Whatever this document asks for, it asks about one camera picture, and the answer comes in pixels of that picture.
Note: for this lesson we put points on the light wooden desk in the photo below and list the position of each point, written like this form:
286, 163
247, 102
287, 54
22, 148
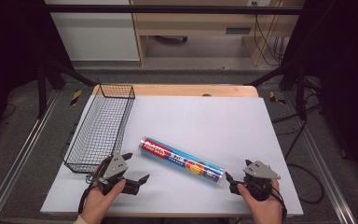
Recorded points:
195, 23

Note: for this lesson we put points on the black curtain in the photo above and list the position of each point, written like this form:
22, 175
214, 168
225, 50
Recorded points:
9, 46
345, 62

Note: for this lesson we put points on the person's right hand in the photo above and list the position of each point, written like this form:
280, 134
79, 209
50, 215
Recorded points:
265, 211

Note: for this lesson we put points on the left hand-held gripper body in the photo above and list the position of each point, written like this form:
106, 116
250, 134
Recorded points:
115, 166

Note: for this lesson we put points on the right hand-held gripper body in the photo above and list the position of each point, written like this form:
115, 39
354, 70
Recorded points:
259, 171

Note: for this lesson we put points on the yellow black tape strip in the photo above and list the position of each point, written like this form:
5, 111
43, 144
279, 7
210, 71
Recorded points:
273, 97
76, 97

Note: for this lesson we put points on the white table mat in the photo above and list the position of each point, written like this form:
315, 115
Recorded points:
205, 124

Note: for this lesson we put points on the blue plastic wrap roll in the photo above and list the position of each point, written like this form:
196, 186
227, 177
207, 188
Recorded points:
180, 160

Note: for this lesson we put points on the black metal stand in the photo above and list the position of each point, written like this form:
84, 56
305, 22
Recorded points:
300, 93
42, 90

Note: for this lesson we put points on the person's cream sleeve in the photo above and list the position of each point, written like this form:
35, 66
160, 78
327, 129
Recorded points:
79, 220

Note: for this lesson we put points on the black horizontal frame bar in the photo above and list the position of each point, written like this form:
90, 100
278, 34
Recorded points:
167, 9

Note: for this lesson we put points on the person's left hand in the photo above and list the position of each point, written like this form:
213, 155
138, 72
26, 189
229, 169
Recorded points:
94, 203

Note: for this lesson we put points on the aluminium floor rail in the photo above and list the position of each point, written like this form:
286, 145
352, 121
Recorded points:
18, 155
320, 161

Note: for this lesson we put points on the white cabinet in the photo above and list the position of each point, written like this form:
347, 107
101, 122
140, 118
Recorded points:
96, 34

